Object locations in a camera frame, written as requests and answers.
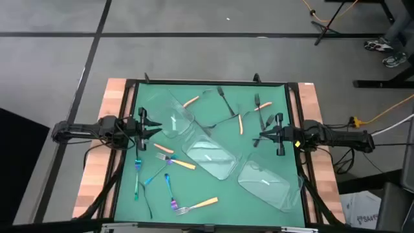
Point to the black desk leg frame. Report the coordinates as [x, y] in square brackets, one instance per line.
[372, 83]

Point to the black metal table frame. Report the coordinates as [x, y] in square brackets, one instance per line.
[210, 81]

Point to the white printed box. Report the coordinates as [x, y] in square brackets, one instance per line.
[362, 210]

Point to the black frame clamp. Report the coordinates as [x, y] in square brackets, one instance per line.
[257, 78]
[147, 78]

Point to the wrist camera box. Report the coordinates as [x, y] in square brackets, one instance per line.
[290, 132]
[132, 123]

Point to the black tripod stand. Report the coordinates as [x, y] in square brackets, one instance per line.
[325, 28]

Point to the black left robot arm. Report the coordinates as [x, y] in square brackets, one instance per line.
[84, 128]

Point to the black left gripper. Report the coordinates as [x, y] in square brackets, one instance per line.
[142, 136]

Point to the black metal crossbar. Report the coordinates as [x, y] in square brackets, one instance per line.
[64, 225]

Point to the yellow tape tag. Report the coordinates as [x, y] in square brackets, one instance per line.
[297, 144]

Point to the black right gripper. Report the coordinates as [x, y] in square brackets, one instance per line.
[280, 145]

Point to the person's leg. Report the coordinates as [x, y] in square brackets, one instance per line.
[399, 22]

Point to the person's shoe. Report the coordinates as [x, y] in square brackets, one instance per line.
[378, 45]
[394, 60]

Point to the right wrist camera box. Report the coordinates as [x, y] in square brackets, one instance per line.
[290, 132]

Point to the green table mat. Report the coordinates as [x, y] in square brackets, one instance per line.
[226, 207]

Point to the dark grey chair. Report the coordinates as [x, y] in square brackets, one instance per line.
[391, 207]

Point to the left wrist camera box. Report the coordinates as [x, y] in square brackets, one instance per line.
[132, 123]

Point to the clear plastic tray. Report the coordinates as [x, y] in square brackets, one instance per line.
[268, 194]
[168, 110]
[210, 158]

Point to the black cabinet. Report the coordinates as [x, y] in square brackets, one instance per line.
[19, 161]

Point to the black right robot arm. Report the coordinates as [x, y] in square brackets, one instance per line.
[336, 137]

